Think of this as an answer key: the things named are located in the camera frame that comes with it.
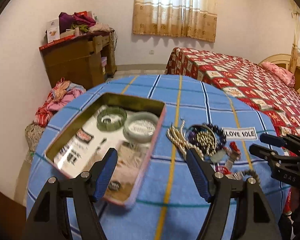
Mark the metallic bead bracelet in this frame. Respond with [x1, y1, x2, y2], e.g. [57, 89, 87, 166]
[193, 126, 218, 157]

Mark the white pearl necklace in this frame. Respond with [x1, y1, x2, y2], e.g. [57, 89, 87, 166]
[167, 118, 206, 161]

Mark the dark green jade bracelet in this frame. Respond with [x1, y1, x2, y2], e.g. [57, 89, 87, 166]
[96, 106, 128, 132]

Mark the pale jade bangle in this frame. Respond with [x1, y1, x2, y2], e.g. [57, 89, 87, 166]
[123, 112, 159, 144]

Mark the love sole label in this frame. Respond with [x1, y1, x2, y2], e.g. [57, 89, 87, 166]
[223, 127, 258, 141]

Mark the red pendant charm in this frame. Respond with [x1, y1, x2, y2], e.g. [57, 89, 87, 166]
[223, 141, 241, 171]

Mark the red patchwork bed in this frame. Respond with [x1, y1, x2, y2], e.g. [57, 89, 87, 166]
[165, 48, 300, 136]

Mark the blue plaid tablecloth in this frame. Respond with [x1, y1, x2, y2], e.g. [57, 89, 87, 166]
[26, 75, 275, 239]

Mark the pink pillow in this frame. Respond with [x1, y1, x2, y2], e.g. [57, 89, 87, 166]
[261, 61, 295, 88]

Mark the wooden headboard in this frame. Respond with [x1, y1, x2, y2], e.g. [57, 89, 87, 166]
[258, 54, 300, 94]

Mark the paper card in tin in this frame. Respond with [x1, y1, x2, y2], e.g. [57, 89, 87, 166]
[52, 104, 151, 178]

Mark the pink metal tin box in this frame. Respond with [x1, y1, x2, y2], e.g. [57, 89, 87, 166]
[44, 93, 166, 209]

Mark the pink clothes pile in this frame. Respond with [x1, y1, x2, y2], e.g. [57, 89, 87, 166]
[34, 78, 86, 127]

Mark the wooden desk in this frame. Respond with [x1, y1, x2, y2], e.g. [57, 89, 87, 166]
[39, 29, 117, 89]

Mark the beige patterned curtain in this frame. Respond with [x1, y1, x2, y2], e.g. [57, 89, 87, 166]
[132, 0, 217, 42]

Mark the white product box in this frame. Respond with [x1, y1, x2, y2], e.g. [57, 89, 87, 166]
[46, 18, 60, 43]

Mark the clothes pile on desk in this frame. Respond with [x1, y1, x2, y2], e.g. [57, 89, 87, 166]
[58, 11, 111, 33]

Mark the brown bead bracelet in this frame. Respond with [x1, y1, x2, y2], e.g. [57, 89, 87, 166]
[241, 169, 262, 183]

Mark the dark purple bead bracelet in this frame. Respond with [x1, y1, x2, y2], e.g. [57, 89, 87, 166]
[187, 123, 228, 149]

